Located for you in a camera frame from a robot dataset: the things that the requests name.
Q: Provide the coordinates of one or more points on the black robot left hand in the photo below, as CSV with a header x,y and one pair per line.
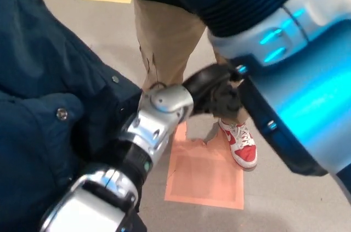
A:
x,y
208,89

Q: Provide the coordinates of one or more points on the dark teal long coat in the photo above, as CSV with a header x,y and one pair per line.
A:
x,y
41,64

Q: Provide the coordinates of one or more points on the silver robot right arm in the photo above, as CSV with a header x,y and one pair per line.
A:
x,y
301,92

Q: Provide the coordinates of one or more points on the beige trousers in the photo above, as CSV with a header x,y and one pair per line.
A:
x,y
164,45

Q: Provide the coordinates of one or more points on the red white left sneaker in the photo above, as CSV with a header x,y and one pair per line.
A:
x,y
245,155

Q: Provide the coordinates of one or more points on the orange square floor marking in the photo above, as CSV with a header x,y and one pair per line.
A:
x,y
203,182

